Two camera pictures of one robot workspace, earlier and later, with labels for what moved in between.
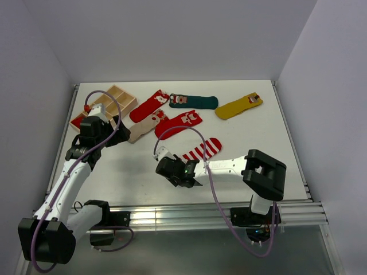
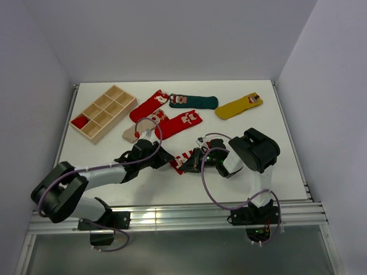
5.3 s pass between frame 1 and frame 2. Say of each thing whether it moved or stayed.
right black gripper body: moved
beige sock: stayed
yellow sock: stayed
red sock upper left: stayed
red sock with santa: stayed
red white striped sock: moved
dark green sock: stayed
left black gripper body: moved
